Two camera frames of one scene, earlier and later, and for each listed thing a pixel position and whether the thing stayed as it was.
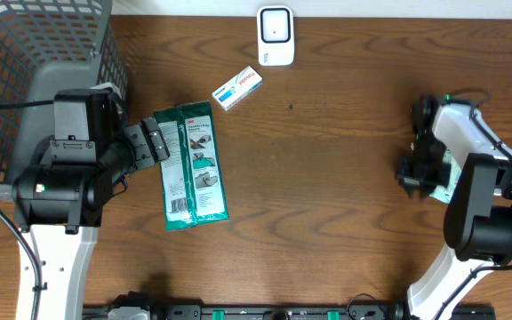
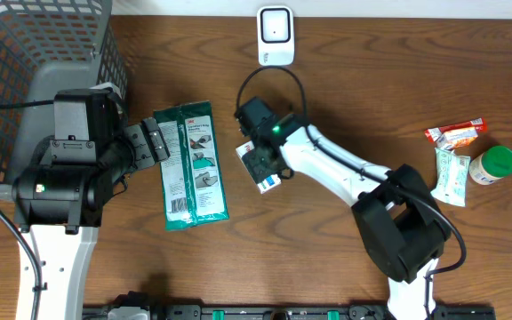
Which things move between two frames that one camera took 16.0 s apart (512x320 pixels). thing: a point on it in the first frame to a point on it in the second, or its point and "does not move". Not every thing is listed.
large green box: [194, 190] does not move
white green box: [237, 88] to [263, 186]
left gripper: [139, 138] does not move
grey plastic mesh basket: [21, 52] does not move
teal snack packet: [444, 194] does not move
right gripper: [426, 187] to [255, 165]
